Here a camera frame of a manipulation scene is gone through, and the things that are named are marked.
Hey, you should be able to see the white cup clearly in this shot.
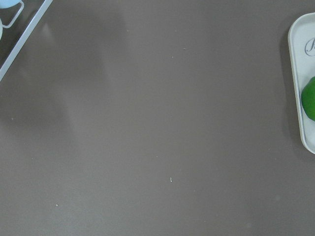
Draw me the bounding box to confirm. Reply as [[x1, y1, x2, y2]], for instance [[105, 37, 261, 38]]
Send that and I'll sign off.
[[0, 19, 3, 40]]

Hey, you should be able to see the blue cup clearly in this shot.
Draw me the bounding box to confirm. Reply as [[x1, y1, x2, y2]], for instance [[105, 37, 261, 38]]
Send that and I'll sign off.
[[0, 0, 21, 9]]

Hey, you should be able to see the green lime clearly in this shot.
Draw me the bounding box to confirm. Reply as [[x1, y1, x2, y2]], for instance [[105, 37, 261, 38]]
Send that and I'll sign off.
[[301, 77, 315, 121]]

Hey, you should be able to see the cream tray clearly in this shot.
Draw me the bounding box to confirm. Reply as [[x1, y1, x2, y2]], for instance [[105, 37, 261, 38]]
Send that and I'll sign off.
[[288, 13, 315, 153]]

